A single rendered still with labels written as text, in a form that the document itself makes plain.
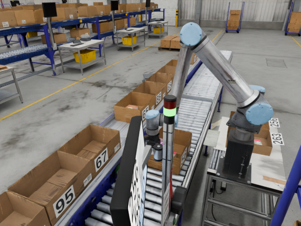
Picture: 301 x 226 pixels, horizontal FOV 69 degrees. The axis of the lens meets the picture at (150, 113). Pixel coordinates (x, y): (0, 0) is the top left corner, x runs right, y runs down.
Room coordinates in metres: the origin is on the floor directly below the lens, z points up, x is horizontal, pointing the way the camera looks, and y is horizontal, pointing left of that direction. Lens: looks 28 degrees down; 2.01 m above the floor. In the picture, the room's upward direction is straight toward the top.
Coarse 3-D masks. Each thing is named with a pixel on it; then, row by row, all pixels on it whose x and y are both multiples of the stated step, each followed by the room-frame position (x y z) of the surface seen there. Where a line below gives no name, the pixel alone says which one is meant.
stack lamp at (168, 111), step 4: (164, 100) 0.78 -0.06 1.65; (164, 104) 0.77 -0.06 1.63; (168, 104) 0.76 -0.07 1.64; (172, 104) 0.76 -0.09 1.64; (164, 108) 0.77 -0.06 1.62; (168, 108) 0.76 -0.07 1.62; (172, 108) 0.76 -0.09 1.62; (164, 112) 0.77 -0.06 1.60; (168, 112) 0.76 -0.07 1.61; (172, 112) 0.76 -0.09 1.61
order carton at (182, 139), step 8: (160, 128) 1.75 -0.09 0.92; (160, 136) 1.74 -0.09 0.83; (176, 136) 1.73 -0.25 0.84; (184, 136) 1.70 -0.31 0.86; (176, 144) 1.72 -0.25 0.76; (184, 144) 1.70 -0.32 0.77; (176, 152) 1.59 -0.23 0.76; (152, 160) 1.41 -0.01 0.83; (176, 160) 1.33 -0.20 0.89; (160, 168) 1.38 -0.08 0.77; (176, 168) 1.32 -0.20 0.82
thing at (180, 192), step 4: (176, 188) 0.86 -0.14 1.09; (180, 188) 0.86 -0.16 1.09; (184, 188) 0.86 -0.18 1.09; (176, 192) 0.83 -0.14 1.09; (180, 192) 0.83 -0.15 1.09; (184, 192) 0.83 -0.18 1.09; (176, 196) 0.81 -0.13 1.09; (180, 196) 0.81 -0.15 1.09; (184, 196) 0.81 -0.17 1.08; (172, 200) 0.79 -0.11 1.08; (176, 200) 0.79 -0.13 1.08; (180, 200) 0.79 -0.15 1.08; (184, 200) 0.80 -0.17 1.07; (172, 204) 0.78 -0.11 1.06; (176, 204) 0.77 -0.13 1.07; (180, 204) 0.77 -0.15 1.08; (176, 208) 0.77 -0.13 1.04; (180, 208) 0.76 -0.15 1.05; (172, 212) 0.79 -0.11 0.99; (180, 212) 0.79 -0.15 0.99
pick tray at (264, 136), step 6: (228, 126) 1.93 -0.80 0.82; (228, 132) 1.92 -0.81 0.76; (264, 132) 1.81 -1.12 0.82; (258, 138) 1.81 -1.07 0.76; (264, 138) 1.81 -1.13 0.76; (270, 138) 1.69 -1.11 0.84; (258, 144) 1.58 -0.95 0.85; (264, 144) 1.70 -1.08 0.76; (270, 144) 1.63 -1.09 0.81; (258, 150) 1.58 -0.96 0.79; (264, 150) 1.56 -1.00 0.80; (270, 150) 1.55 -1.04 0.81
